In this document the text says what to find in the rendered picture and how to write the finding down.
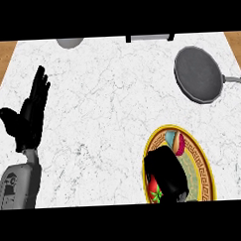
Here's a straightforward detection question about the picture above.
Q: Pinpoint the red tomato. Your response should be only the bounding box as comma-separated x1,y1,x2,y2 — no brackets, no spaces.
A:
147,175,165,204

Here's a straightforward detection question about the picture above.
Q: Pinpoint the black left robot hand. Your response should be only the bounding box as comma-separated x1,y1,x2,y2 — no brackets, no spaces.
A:
0,64,55,155

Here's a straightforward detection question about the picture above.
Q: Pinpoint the grey frying pan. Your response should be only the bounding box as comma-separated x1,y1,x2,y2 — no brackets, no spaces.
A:
172,44,241,106

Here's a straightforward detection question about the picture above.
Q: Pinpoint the yellow rimmed patterned plate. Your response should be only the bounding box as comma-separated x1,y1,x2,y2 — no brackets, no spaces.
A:
140,122,217,205

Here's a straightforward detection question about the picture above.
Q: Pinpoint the grey round object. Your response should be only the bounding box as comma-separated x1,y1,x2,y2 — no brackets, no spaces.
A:
56,38,85,51

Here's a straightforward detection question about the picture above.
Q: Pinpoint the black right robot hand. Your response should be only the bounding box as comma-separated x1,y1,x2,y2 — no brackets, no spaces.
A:
143,145,190,204

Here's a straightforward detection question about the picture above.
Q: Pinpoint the grey black framed appliance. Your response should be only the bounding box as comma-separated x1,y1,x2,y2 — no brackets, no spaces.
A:
125,34,177,44

